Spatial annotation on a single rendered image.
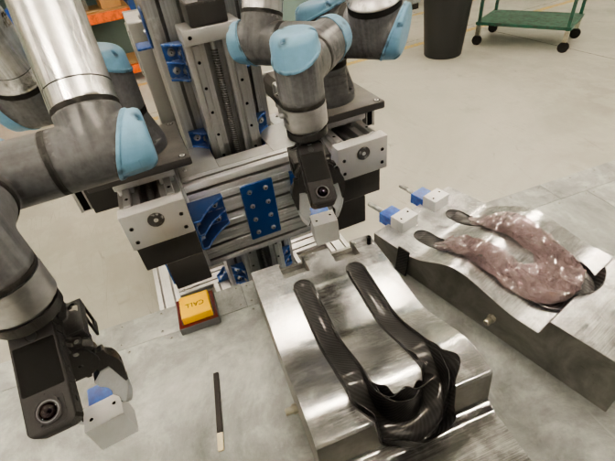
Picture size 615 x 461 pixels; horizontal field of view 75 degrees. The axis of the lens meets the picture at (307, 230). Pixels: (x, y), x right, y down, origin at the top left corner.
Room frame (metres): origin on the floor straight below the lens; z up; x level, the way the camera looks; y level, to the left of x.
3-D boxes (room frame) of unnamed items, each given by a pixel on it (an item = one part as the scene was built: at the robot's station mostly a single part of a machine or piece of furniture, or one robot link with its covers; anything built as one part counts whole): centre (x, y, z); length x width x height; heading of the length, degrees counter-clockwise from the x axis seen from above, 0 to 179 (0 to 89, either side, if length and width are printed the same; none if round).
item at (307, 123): (0.65, -0.02, 1.17); 0.08 x 0.08 x 0.05
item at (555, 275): (0.54, -0.38, 0.90); 0.26 x 0.18 x 0.08; 32
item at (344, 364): (0.38, -0.07, 0.92); 0.35 x 0.16 x 0.09; 15
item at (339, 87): (1.03, -0.09, 1.09); 0.15 x 0.15 x 0.10
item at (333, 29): (0.74, -0.05, 1.25); 0.11 x 0.11 x 0.08; 59
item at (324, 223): (0.68, -0.03, 0.93); 0.13 x 0.05 x 0.05; 10
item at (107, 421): (0.32, 0.32, 0.93); 0.13 x 0.05 x 0.05; 24
